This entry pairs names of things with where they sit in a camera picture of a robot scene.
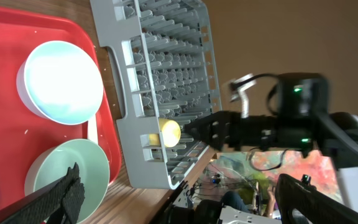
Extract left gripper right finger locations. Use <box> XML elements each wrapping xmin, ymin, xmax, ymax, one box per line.
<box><xmin>275</xmin><ymin>174</ymin><xmax>358</xmax><ymax>224</ymax></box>

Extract grey dishwasher rack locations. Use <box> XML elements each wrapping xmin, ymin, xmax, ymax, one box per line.
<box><xmin>91</xmin><ymin>0</ymin><xmax>222</xmax><ymax>189</ymax></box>

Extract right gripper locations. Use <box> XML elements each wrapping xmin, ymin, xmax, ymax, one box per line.
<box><xmin>183</xmin><ymin>111</ymin><xmax>278</xmax><ymax>151</ymax></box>

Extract yellow cup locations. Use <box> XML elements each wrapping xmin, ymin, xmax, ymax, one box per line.
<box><xmin>158</xmin><ymin>118</ymin><xmax>181</xmax><ymax>147</ymax></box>

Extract green saucer bowl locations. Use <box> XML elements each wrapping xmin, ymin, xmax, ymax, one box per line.
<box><xmin>24</xmin><ymin>139</ymin><xmax>110</xmax><ymax>223</ymax></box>

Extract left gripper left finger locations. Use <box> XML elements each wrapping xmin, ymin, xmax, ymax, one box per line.
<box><xmin>0</xmin><ymin>164</ymin><xmax>85</xmax><ymax>224</ymax></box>

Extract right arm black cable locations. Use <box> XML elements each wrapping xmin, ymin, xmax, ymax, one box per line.
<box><xmin>247</xmin><ymin>147</ymin><xmax>288</xmax><ymax>172</ymax></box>

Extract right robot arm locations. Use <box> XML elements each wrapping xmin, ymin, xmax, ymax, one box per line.
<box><xmin>184</xmin><ymin>72</ymin><xmax>358</xmax><ymax>169</ymax></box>

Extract light blue bowl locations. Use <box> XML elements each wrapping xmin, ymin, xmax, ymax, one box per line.
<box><xmin>16</xmin><ymin>40</ymin><xmax>103</xmax><ymax>126</ymax></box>

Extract red serving tray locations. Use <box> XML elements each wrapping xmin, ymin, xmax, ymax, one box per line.
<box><xmin>0</xmin><ymin>3</ymin><xmax>122</xmax><ymax>215</ymax></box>

